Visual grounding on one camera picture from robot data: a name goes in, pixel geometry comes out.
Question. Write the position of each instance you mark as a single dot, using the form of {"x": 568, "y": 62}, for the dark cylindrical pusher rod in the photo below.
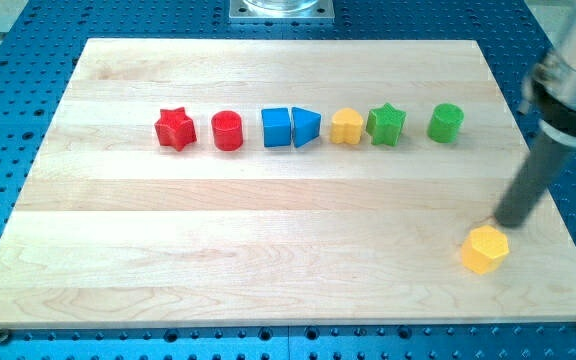
{"x": 547, "y": 157}

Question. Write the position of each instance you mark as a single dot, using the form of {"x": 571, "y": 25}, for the yellow hexagon block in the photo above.
{"x": 484, "y": 249}

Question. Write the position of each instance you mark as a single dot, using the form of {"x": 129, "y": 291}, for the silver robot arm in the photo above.
{"x": 551, "y": 87}

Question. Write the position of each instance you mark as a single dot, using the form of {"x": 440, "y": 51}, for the green star block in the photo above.
{"x": 385, "y": 125}

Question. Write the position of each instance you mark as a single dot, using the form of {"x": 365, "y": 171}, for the red star block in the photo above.
{"x": 175, "y": 128}

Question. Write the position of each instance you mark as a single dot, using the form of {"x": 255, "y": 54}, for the green cylinder block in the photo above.
{"x": 445, "y": 123}

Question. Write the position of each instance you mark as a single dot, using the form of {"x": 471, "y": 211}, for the yellow heart block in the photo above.
{"x": 346, "y": 127}

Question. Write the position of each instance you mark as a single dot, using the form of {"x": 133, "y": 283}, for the blue triangle block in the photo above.
{"x": 306, "y": 126}

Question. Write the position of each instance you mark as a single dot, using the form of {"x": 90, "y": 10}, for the blue cube block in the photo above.
{"x": 276, "y": 127}

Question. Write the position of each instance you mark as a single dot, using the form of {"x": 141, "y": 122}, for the red cylinder block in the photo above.
{"x": 227, "y": 130}

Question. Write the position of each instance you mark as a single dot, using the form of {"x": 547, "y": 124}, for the light wooden board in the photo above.
{"x": 113, "y": 230}

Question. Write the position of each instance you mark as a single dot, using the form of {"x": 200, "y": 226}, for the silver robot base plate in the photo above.
{"x": 266, "y": 10}

